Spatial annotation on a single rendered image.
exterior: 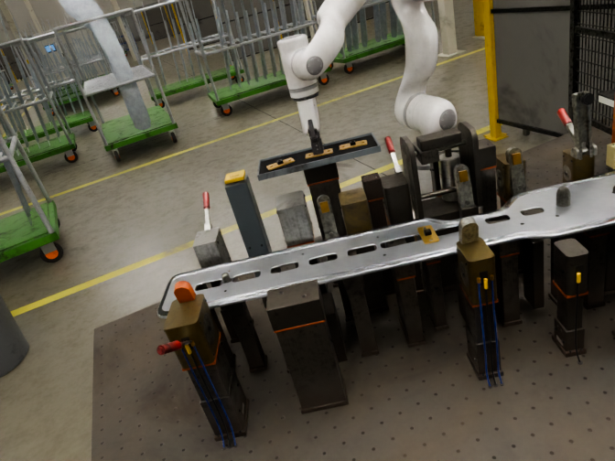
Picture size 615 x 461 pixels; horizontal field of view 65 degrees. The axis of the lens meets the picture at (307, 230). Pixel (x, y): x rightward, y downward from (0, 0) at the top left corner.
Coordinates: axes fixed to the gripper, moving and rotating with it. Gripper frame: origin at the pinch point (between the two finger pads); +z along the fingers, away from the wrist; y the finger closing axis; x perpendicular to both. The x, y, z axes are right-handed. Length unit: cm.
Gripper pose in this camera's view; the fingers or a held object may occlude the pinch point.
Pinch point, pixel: (317, 145)
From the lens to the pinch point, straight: 147.4
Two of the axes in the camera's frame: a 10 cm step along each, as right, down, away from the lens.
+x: 9.7, -1.9, -1.4
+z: 2.3, 8.6, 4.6
